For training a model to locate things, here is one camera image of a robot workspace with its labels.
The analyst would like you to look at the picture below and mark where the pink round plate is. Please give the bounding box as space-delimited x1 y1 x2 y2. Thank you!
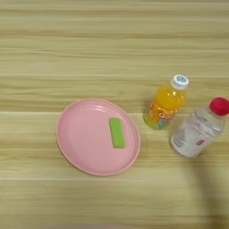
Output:
55 98 141 177

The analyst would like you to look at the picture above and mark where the orange juice bottle white cap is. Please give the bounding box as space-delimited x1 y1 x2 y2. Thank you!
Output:
142 73 190 131

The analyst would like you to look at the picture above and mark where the clear water bottle red cap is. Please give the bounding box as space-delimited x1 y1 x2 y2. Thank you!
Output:
169 97 229 158

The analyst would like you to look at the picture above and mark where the green rectangular block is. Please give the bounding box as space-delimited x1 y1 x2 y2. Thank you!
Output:
108 117 126 149

